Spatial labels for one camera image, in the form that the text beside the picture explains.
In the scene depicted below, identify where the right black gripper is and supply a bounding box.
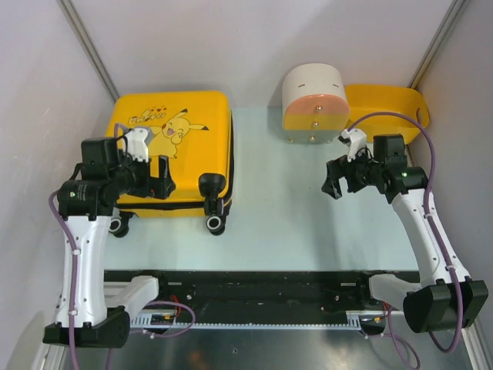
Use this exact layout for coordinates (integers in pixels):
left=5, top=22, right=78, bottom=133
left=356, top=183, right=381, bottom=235
left=321, top=145, right=383, bottom=200

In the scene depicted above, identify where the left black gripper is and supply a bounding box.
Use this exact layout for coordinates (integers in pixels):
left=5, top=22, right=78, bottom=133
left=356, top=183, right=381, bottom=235
left=109, top=148, right=175, bottom=199

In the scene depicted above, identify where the yellow Pikachu suitcase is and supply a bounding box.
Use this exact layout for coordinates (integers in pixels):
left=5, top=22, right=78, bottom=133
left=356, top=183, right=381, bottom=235
left=106, top=90, right=234, bottom=237

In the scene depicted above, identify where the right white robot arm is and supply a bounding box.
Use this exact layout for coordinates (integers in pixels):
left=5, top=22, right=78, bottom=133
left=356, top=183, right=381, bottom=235
left=322, top=129, right=488, bottom=333

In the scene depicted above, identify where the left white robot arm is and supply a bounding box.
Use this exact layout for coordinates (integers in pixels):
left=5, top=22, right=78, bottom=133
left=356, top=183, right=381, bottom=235
left=42, top=133, right=173, bottom=348

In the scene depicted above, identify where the white round drawer cabinet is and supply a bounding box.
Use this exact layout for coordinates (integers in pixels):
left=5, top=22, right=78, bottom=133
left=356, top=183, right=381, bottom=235
left=281, top=62, right=350, bottom=145

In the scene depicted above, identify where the yellow plastic basket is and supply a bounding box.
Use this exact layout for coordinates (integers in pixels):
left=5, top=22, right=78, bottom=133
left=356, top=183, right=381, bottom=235
left=344, top=83, right=431, bottom=146

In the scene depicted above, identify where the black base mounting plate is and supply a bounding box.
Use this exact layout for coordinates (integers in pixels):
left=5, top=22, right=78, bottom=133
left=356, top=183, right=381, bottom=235
left=103, top=269, right=421, bottom=325

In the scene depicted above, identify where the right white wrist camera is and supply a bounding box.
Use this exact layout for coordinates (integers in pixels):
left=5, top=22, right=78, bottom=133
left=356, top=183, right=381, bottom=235
left=338, top=128, right=367, bottom=163

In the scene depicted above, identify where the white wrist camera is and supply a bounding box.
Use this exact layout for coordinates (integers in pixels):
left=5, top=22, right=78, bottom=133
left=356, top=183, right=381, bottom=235
left=338, top=128, right=367, bottom=163
left=125, top=126, right=154, bottom=163

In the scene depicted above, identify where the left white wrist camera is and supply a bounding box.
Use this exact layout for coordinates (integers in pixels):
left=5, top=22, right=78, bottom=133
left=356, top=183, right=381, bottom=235
left=125, top=126, right=154, bottom=163

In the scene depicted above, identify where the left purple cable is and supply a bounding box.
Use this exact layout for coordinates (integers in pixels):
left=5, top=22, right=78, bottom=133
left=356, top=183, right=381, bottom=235
left=48, top=188, right=116, bottom=370

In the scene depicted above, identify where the aluminium frame rail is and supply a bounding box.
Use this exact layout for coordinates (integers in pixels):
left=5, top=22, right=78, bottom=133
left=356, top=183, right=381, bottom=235
left=129, top=310, right=386, bottom=331

